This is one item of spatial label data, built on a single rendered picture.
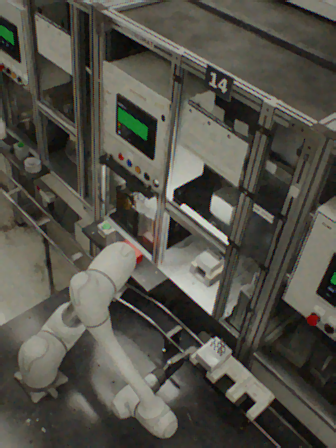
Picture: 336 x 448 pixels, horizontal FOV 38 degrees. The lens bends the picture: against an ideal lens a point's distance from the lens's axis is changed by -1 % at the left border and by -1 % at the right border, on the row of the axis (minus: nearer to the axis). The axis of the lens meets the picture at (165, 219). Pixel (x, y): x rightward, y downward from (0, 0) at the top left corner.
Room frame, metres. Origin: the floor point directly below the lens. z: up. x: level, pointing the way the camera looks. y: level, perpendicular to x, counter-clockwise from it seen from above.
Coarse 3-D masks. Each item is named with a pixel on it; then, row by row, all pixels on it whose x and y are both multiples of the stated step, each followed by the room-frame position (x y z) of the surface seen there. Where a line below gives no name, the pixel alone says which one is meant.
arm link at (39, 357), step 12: (36, 336) 1.14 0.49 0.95; (48, 336) 1.17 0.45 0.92; (24, 348) 1.08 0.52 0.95; (36, 348) 1.09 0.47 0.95; (48, 348) 1.10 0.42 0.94; (60, 348) 1.14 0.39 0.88; (24, 360) 1.04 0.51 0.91; (36, 360) 1.04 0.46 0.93; (48, 360) 1.06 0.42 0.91; (60, 360) 1.12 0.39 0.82; (24, 372) 1.03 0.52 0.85; (36, 372) 1.02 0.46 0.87; (48, 372) 1.04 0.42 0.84; (36, 384) 1.02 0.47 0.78; (48, 384) 1.04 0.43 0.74
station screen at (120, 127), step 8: (120, 104) 1.82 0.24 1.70; (128, 112) 1.78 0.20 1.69; (144, 120) 1.71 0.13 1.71; (120, 128) 1.81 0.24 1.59; (128, 128) 1.77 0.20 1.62; (128, 136) 1.77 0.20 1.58; (136, 136) 1.74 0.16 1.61; (136, 144) 1.74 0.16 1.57; (144, 144) 1.70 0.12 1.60; (144, 152) 1.70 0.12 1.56
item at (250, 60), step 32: (128, 0) 2.10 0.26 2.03; (160, 0) 2.18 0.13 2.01; (224, 0) 2.29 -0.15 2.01; (256, 0) 2.34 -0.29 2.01; (288, 0) 2.30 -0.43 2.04; (320, 0) 2.20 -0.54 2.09; (96, 32) 1.98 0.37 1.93; (160, 32) 1.86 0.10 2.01; (192, 32) 1.90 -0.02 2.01; (224, 32) 1.93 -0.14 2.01; (288, 32) 2.01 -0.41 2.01; (320, 32) 2.05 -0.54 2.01; (96, 64) 1.98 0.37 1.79; (224, 64) 1.65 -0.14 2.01; (256, 64) 1.68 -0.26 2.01; (288, 64) 1.71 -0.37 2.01; (320, 64) 1.74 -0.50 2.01; (224, 96) 1.49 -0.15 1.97; (288, 96) 1.47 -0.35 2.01; (320, 96) 1.50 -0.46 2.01; (288, 128) 1.31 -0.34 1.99; (320, 128) 1.26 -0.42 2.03; (288, 224) 1.24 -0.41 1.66; (160, 288) 1.84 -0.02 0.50; (192, 320) 1.66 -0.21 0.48
